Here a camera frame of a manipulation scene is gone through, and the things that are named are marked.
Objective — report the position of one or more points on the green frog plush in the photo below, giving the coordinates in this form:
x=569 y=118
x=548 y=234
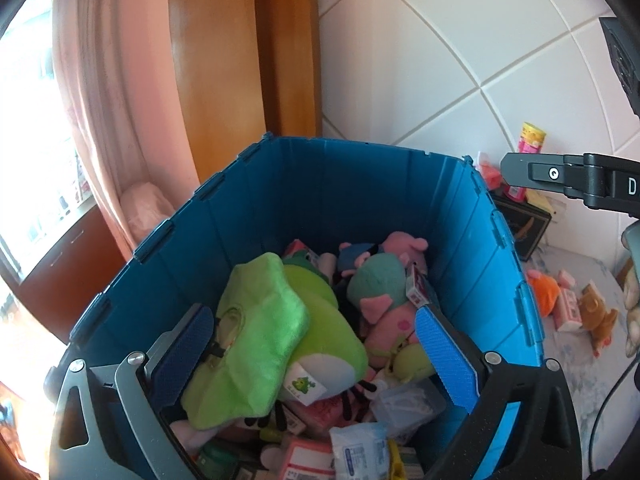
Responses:
x=265 y=320

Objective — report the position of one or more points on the pink curtain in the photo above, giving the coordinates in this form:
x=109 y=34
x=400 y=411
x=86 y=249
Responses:
x=115 y=85

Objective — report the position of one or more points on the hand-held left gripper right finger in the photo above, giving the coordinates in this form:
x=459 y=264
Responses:
x=445 y=360

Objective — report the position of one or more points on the pink chips can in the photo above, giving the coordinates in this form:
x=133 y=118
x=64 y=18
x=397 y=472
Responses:
x=532 y=140

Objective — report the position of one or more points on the pig plush teal hood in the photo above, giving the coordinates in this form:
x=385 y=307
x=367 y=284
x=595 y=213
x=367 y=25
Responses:
x=375 y=280

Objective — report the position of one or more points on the black gift box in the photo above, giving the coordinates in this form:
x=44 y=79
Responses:
x=525 y=230

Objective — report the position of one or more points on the person's right hand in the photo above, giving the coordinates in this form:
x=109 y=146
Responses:
x=634 y=300

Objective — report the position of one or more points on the blue plastic crate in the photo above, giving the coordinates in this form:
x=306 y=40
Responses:
x=350 y=185

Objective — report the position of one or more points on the pink box white label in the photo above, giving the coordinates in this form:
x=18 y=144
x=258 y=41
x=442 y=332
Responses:
x=300 y=460

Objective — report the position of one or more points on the yellow flat box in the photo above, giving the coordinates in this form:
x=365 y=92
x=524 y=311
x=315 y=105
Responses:
x=542 y=201

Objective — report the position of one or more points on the pink soft pack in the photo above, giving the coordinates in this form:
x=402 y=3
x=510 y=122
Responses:
x=320 y=412

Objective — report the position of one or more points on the small pink box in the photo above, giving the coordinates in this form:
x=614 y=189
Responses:
x=417 y=290
x=566 y=277

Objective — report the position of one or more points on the white red tissue pack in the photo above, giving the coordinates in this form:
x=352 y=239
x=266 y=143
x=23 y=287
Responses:
x=569 y=310

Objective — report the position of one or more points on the pig plush orange dress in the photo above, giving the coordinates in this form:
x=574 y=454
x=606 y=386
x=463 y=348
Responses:
x=542 y=292

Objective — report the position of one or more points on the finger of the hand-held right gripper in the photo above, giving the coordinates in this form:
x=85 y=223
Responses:
x=540 y=172

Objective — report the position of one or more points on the green monster plush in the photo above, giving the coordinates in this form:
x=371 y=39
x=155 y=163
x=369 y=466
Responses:
x=410 y=362

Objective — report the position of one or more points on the wooden wall frame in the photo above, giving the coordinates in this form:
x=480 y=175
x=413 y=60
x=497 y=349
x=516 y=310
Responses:
x=225 y=60

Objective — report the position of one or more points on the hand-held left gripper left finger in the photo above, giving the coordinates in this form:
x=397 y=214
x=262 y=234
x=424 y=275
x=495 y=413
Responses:
x=185 y=355

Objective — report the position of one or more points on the green plastic cup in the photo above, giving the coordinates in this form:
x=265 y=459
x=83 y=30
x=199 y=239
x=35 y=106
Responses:
x=217 y=457

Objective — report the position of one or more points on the brown bear plush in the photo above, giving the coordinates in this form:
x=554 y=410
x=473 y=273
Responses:
x=600 y=317

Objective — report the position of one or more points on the clear plastic box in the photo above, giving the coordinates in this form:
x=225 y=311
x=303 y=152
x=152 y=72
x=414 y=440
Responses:
x=405 y=407

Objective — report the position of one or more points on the pig plush blue clothes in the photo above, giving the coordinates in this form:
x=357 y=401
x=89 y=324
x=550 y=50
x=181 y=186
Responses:
x=405 y=245

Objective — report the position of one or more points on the white blue printed packet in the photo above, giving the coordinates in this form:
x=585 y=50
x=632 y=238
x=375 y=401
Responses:
x=360 y=452

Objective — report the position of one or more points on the window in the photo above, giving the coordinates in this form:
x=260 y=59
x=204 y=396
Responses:
x=30 y=160

